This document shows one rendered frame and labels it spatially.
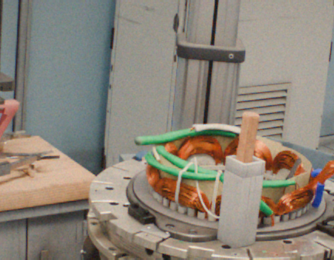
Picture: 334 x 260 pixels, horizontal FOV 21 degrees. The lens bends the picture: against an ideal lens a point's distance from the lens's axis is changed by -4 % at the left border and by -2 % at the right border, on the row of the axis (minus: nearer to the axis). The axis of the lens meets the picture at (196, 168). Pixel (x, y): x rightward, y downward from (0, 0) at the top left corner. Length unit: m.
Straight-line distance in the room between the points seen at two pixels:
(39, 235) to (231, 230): 0.32
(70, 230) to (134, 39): 2.33
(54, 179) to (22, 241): 0.09
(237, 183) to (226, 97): 0.59
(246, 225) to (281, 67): 2.69
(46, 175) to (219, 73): 0.42
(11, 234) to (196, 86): 0.47
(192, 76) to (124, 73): 2.07
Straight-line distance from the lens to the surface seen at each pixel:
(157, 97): 3.39
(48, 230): 1.18
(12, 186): 1.14
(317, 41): 3.73
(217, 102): 1.50
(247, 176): 0.91
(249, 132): 0.91
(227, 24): 1.48
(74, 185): 1.16
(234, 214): 0.93
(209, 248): 0.93
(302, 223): 1.00
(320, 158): 1.38
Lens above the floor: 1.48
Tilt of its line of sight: 19 degrees down
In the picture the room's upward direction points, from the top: 6 degrees clockwise
